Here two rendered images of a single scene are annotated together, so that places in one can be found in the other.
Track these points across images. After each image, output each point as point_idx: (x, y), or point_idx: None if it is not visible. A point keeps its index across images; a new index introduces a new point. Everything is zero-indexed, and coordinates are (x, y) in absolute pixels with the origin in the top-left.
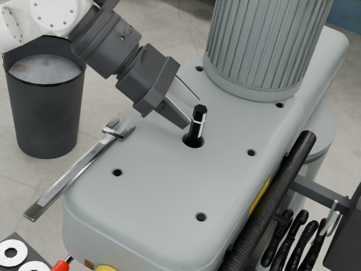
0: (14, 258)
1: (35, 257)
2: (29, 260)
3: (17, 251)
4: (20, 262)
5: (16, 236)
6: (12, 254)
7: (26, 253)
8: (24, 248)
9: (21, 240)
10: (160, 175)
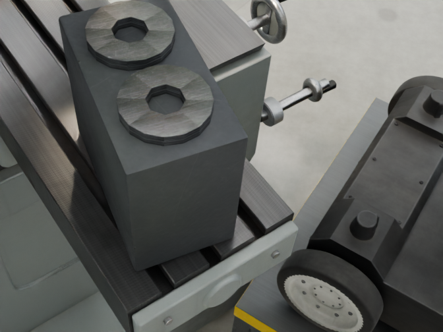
0: (161, 80)
1: (105, 82)
2: (122, 80)
3: (145, 95)
4: (151, 66)
5: (130, 157)
6: (162, 109)
7: (124, 83)
8: (124, 97)
9: (120, 141)
10: None
